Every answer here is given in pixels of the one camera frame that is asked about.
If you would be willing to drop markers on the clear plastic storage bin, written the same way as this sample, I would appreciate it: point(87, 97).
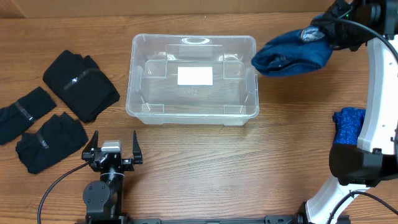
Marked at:
point(154, 97)

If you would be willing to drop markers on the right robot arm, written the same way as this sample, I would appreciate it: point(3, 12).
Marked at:
point(356, 168)

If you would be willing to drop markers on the large black garment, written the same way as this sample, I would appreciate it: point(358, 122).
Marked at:
point(81, 85)

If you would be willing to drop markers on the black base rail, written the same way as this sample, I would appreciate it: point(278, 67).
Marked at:
point(268, 219)

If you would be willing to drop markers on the sparkly blue garment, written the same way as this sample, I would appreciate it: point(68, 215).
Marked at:
point(348, 123)

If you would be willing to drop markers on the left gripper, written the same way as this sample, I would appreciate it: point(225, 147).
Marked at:
point(111, 158)

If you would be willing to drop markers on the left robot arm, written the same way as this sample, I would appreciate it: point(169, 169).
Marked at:
point(104, 197)

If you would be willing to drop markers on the white label in bin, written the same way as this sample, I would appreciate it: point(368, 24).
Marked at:
point(195, 76)

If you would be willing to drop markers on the blue denim jeans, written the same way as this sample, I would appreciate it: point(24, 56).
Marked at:
point(293, 53)

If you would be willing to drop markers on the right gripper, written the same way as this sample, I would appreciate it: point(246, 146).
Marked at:
point(337, 34)

